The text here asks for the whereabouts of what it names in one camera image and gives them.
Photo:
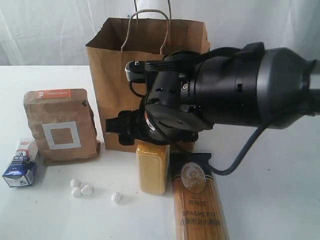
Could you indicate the white pebble candy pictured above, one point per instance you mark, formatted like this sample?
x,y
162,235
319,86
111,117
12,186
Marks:
x,y
76,192
74,183
116,197
87,190

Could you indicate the yellow millet bottle white cap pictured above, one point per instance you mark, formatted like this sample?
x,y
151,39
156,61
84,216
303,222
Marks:
x,y
153,163

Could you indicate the blue white milk carton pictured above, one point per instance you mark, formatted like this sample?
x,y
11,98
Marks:
x,y
23,165

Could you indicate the spaghetti packet dark blue top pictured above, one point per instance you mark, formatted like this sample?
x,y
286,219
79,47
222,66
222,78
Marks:
x,y
197,206

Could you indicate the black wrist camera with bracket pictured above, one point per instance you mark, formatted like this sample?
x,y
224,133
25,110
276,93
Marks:
x,y
180,62

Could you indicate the brown kraft pouch orange label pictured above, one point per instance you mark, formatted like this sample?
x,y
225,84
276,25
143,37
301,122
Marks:
x,y
62,123

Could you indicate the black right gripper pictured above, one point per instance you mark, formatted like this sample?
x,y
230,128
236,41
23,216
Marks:
x,y
168,113

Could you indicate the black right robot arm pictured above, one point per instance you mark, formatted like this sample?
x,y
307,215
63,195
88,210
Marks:
x,y
256,87

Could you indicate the brown paper shopping bag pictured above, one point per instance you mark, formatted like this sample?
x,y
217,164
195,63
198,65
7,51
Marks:
x,y
121,40

